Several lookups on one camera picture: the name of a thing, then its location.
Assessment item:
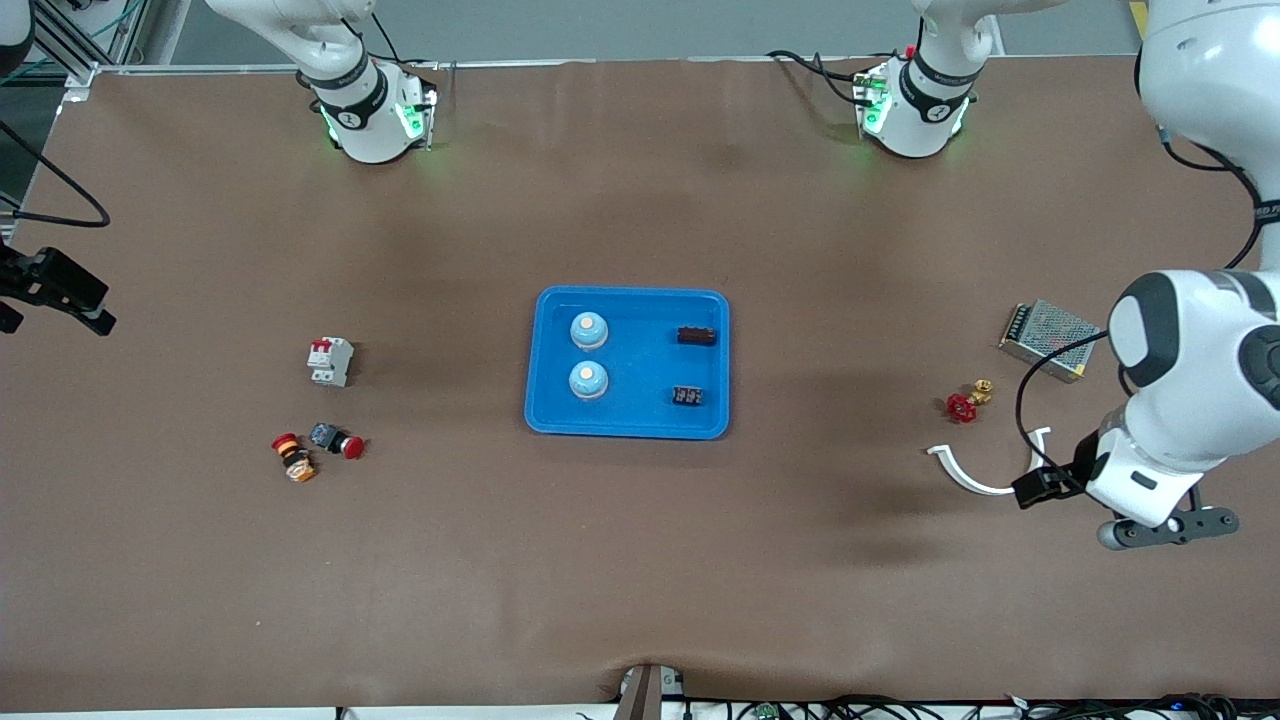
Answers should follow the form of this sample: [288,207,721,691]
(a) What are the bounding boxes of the black cables along table edge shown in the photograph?
[685,693,1280,720]

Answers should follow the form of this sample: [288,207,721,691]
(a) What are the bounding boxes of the orange red push button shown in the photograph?
[271,432,318,484]

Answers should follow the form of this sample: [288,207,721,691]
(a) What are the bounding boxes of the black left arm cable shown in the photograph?
[1015,45,1280,479]

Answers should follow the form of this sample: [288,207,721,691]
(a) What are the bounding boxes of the white red circuit breaker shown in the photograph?
[307,337,355,388]

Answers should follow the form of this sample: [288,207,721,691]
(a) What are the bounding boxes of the black cable at arm base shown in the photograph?
[766,48,871,106]

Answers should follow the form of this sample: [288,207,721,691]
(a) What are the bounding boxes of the metal mesh power supply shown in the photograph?
[998,299,1109,384]

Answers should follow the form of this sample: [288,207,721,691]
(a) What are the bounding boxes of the brass valve with red handle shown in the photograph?
[946,379,995,424]

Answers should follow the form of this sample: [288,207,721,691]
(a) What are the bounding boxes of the red emergency stop button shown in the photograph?
[308,422,367,461]

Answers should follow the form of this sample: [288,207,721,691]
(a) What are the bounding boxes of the metal table edge bracket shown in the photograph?
[612,663,686,720]

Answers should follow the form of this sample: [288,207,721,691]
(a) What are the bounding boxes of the blue plastic tray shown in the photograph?
[524,286,732,441]

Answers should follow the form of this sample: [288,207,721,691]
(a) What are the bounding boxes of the white half-ring pipe clamp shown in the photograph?
[926,426,1053,497]

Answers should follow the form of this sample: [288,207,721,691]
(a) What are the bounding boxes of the aluminium frame post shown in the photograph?
[30,0,136,101]

